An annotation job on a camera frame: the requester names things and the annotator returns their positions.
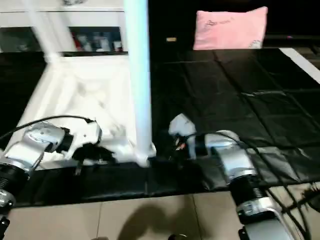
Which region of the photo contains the white plastic table top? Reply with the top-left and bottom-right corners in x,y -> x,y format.
15,54 -> 158,168

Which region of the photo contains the white plastic table leg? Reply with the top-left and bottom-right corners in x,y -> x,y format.
22,0 -> 63,63
122,0 -> 157,160

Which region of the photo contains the black work mat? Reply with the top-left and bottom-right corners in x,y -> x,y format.
0,47 -> 320,207

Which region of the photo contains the black furniture with yellow label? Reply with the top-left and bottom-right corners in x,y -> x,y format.
147,0 -> 320,51

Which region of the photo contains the pink pillow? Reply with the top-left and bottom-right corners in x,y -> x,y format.
192,6 -> 269,51

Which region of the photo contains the white cabinet with glass doors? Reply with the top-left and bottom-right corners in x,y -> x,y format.
0,0 -> 126,54

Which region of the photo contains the dark low tv bench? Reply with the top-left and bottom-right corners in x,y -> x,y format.
267,34 -> 320,51

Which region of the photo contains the dark ornament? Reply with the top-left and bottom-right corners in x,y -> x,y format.
62,0 -> 88,6

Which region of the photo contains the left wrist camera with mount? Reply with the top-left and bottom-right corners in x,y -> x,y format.
65,120 -> 103,161

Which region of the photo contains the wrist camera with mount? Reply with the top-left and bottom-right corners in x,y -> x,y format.
168,113 -> 198,151
65,120 -> 103,161

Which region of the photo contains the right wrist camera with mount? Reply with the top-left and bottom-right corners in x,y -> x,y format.
168,113 -> 198,151

